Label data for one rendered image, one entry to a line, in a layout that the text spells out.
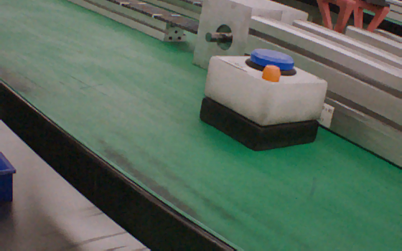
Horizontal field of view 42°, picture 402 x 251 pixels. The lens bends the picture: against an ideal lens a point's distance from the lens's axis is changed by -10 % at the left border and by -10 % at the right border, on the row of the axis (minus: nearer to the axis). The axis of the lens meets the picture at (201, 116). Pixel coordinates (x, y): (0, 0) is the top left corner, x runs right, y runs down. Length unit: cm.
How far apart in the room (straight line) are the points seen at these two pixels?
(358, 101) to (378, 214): 16
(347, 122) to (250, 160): 14
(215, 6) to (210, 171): 31
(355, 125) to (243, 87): 13
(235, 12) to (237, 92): 20
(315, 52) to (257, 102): 13
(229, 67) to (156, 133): 8
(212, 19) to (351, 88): 23
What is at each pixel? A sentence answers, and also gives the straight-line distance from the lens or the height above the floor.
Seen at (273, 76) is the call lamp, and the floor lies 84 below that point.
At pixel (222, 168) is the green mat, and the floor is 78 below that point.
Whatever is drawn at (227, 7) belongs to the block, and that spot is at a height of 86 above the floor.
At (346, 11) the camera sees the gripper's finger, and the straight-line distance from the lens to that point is 79.
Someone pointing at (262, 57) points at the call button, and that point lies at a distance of 50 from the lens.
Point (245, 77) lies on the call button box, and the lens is 48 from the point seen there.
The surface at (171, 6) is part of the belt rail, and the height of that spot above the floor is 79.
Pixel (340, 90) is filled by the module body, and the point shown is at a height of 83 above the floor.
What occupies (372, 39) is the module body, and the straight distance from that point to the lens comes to 77.
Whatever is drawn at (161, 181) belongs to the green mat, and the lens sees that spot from 40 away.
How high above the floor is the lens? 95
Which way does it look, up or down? 19 degrees down
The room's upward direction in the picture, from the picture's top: 10 degrees clockwise
